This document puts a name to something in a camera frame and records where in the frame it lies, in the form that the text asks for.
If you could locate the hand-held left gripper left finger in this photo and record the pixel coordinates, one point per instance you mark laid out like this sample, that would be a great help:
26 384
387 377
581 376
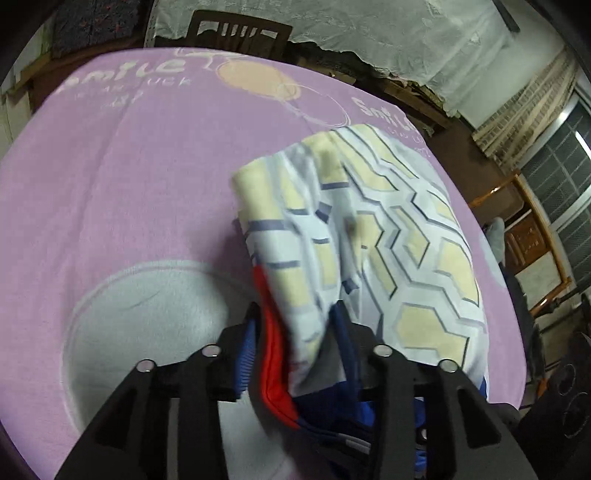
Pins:
244 355

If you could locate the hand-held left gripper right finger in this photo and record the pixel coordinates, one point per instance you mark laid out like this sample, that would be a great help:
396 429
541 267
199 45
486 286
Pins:
364 360

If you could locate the blue red printed zip jacket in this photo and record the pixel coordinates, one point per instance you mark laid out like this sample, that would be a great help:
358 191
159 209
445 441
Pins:
392 230

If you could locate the dark cloth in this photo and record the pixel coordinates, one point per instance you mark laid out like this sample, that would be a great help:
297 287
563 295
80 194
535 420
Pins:
519 304

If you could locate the grey cloth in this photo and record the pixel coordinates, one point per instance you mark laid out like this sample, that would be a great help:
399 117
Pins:
496 235

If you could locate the wooden armchair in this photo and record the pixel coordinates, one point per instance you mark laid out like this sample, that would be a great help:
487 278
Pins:
521 240

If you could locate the pink printed blanket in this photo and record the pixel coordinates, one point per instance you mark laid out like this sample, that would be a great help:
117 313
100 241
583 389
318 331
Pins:
138 184

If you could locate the black speaker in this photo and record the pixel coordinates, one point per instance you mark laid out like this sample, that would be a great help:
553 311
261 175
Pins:
568 397

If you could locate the barred window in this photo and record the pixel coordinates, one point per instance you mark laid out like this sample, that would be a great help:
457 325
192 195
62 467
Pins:
563 184

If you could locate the beige patterned curtain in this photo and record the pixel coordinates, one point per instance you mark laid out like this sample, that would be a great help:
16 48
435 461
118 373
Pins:
521 124

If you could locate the dark wooden chair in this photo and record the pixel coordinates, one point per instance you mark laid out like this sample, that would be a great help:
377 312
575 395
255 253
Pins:
198 41

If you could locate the white lace cloth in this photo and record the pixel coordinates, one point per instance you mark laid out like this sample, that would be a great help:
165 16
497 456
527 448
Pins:
392 37

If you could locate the white boards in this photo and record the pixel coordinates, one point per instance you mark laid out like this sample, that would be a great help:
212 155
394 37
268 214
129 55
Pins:
27 69

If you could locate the stack of blue patterned boxes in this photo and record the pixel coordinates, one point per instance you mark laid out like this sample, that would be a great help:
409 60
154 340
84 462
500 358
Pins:
92 23

